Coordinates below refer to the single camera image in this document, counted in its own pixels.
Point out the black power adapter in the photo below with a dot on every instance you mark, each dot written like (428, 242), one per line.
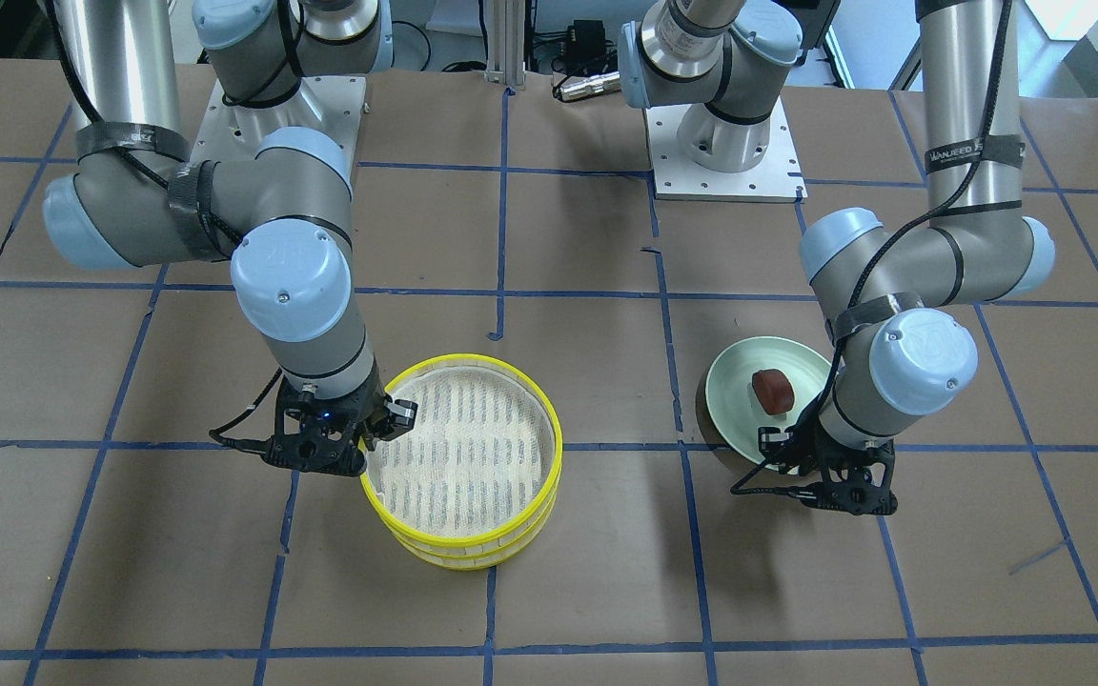
(585, 50)

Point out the yellow steamer layer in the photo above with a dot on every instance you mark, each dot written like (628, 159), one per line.
(487, 441)
(473, 552)

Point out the light green plate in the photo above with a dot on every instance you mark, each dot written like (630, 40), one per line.
(731, 401)

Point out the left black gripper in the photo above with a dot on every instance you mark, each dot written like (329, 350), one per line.
(772, 440)

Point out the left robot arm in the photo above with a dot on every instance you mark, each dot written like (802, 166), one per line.
(898, 355)

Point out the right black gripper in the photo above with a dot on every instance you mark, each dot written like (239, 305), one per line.
(397, 416)

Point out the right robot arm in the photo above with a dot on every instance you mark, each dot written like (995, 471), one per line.
(280, 216)

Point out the silver cylindrical connector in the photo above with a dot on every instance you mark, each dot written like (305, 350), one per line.
(575, 88)

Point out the brown steamed bun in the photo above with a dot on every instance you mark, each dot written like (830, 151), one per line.
(773, 391)

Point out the aluminium frame post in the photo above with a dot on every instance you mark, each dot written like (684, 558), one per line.
(505, 35)

